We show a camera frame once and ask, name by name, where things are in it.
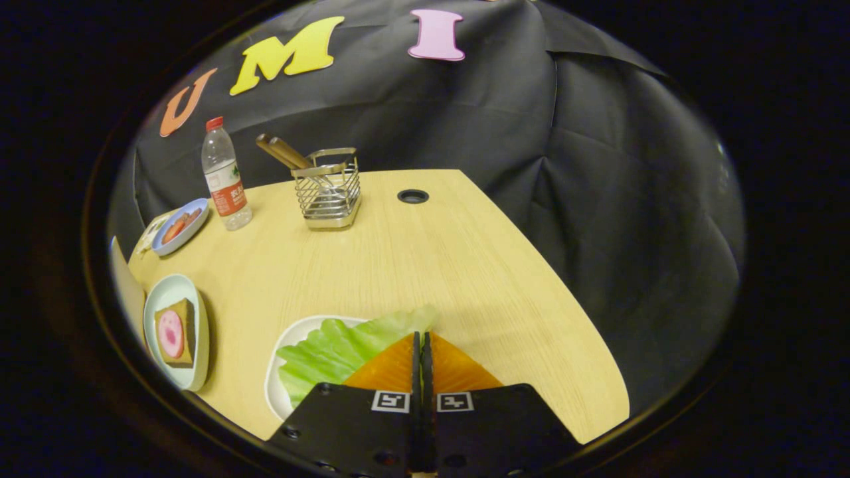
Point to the clear red-capped water bottle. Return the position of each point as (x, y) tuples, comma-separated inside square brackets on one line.
[(226, 179)]

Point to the pale green plate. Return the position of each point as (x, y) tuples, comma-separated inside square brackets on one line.
[(172, 285)]

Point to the white toaster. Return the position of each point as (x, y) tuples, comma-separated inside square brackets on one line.
[(129, 292)]

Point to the red tomato slice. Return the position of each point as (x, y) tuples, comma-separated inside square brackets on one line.
[(174, 231)]

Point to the small white square plate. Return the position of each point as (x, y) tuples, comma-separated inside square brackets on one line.
[(295, 332)]

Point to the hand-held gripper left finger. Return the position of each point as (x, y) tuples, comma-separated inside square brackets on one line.
[(352, 431)]

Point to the white divided seed tray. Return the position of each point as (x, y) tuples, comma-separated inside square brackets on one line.
[(149, 232)]

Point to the brown meat patty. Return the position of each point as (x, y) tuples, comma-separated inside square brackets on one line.
[(192, 216)]

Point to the green lettuce leaf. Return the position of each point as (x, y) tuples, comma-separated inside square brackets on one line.
[(332, 352)]

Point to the dark-crust bread slice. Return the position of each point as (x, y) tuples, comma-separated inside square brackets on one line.
[(186, 332)]

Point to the black backdrop cloth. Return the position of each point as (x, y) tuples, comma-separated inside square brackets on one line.
[(597, 199)]

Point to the pink ham slice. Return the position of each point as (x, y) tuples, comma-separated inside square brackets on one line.
[(170, 334)]

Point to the blue plate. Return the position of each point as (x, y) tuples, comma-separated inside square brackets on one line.
[(192, 229)]

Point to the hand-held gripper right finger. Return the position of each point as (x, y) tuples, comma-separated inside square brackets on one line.
[(498, 431)]

